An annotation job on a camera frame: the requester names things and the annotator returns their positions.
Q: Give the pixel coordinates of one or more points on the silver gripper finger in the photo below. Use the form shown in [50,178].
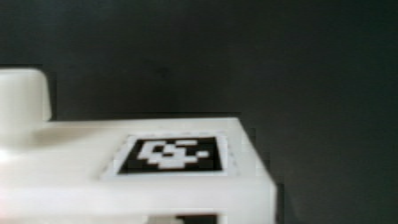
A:
[183,219]

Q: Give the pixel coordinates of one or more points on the white drawer tray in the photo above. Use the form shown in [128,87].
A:
[103,172]

